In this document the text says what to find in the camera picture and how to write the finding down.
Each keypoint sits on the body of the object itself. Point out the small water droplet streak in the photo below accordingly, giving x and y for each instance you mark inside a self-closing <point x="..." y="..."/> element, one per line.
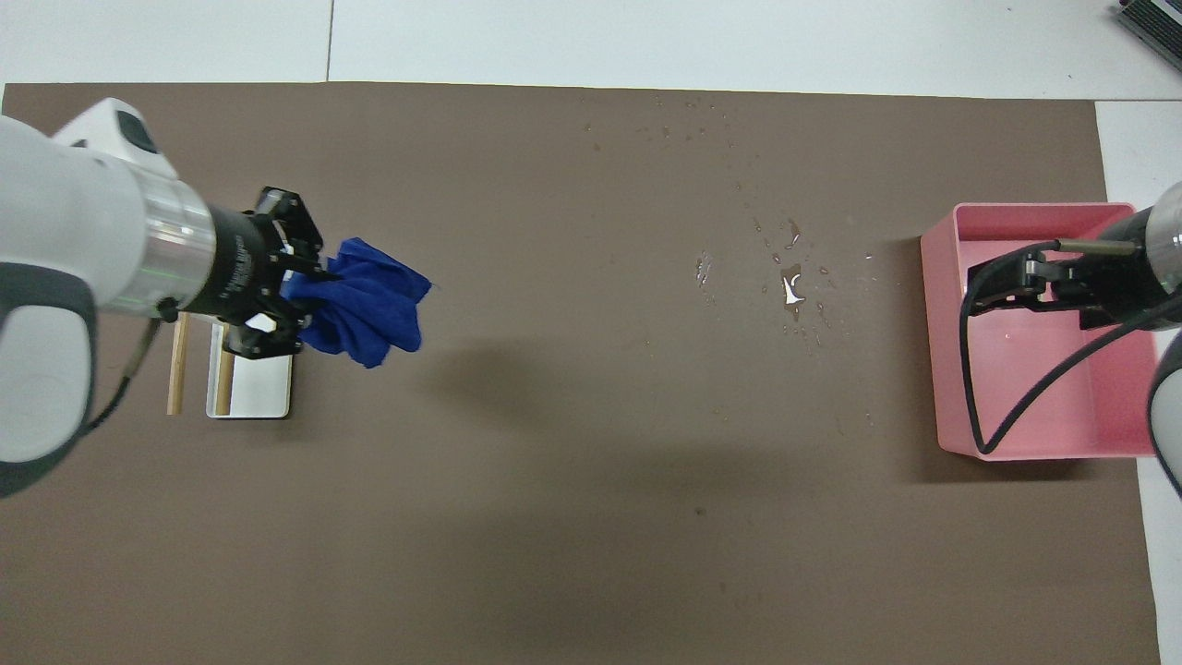
<point x="704" y="270"/>

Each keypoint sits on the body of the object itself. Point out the darker wooden dowel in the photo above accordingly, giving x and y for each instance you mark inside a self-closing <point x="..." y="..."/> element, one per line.
<point x="223" y="388"/>

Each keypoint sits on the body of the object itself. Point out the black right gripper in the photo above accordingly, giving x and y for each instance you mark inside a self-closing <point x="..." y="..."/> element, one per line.
<point x="1127" y="277"/>

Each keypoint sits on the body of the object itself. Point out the dark ribbed device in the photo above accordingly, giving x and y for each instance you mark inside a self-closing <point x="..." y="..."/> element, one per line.
<point x="1159" y="18"/>

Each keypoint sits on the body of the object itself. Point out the blue towel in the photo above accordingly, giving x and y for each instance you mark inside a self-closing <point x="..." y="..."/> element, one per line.
<point x="369" y="305"/>

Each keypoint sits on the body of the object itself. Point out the water puddle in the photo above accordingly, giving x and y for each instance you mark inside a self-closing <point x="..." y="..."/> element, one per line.
<point x="791" y="294"/>

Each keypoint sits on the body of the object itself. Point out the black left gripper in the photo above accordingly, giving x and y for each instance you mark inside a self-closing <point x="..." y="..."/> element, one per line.
<point x="242" y="268"/>

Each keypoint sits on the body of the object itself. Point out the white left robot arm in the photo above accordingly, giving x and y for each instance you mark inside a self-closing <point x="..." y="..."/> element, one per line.
<point x="55" y="212"/>

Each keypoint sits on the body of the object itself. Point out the white rectangular tray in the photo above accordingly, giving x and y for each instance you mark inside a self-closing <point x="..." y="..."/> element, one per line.
<point x="263" y="388"/>

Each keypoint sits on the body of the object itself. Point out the brown table mat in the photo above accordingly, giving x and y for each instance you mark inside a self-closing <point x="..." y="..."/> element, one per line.
<point x="554" y="462"/>

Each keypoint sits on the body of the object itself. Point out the pink plastic bin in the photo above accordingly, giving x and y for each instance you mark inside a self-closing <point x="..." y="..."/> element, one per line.
<point x="951" y="369"/>

